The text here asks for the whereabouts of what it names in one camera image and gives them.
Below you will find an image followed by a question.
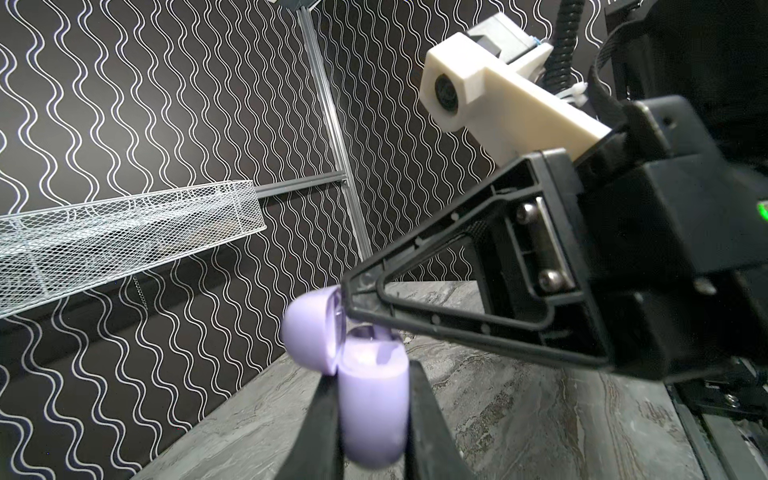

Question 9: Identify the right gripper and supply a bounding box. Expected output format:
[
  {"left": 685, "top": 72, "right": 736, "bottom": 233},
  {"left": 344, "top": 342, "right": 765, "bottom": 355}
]
[{"left": 575, "top": 95, "right": 767, "bottom": 381}]

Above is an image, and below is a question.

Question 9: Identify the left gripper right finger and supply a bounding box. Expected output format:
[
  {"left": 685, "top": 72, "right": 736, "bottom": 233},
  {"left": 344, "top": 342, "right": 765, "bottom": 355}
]
[{"left": 407, "top": 360, "right": 476, "bottom": 480}]

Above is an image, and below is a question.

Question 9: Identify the purple earbud case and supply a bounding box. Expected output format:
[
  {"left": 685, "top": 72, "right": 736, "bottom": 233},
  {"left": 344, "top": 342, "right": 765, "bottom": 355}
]
[{"left": 281, "top": 285, "right": 410, "bottom": 470}]

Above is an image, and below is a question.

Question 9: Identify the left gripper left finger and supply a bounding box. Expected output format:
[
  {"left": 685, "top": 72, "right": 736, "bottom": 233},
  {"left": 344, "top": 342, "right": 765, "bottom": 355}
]
[{"left": 275, "top": 376, "right": 344, "bottom": 480}]

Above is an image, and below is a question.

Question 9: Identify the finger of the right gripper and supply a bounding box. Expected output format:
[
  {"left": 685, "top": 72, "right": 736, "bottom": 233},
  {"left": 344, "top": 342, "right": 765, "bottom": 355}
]
[{"left": 341, "top": 149, "right": 615, "bottom": 369}]

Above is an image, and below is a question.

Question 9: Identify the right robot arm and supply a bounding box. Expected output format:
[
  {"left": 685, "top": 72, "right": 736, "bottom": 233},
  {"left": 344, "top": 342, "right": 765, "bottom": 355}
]
[{"left": 341, "top": 1, "right": 767, "bottom": 382}]

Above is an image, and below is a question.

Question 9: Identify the white mesh basket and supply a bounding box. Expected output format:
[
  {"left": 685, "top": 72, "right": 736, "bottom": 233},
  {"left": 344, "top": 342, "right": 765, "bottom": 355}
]
[{"left": 1, "top": 181, "right": 266, "bottom": 316}]

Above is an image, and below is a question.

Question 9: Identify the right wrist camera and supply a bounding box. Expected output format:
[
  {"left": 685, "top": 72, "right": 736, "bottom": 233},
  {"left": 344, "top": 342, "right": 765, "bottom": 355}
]
[{"left": 419, "top": 12, "right": 611, "bottom": 165}]

